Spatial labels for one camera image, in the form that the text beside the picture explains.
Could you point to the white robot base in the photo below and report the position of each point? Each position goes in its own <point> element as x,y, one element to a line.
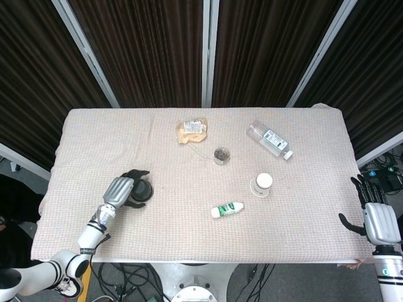
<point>195,277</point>

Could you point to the dark brown partition panel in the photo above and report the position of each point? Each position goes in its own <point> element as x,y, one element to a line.
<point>371,78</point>
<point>270,53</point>
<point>31,78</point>
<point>141,53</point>

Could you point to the black round object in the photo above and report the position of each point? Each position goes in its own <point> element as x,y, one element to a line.
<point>142,190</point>

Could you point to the white black sneaker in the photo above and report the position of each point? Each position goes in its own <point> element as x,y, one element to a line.
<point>70,287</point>

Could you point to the clear plastic water bottle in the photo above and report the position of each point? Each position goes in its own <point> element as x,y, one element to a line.
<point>269,138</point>

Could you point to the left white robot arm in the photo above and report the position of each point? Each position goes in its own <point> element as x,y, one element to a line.
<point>89,232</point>

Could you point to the bread in clear bag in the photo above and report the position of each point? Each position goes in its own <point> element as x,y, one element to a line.
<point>192,132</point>

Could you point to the grey metal partition post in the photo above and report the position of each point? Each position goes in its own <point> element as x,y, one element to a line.
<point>319,53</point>
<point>209,53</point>
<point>85,53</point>
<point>381,148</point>
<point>22,160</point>

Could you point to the beige waffle tablecloth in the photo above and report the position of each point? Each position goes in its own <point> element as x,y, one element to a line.
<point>189,236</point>

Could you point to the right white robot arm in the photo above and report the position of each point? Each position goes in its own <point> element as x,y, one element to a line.
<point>388,277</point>

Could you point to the white paper cup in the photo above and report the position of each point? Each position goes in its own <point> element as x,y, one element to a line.
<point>263,184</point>

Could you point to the small white green drink bottle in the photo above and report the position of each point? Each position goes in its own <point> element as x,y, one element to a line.
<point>226,210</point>

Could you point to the black trousers of person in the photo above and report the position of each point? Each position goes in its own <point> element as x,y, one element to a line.
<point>15,204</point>

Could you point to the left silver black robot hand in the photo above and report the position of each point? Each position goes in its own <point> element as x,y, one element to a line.
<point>118,192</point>

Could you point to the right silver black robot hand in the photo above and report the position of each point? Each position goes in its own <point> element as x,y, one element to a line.
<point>381,223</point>

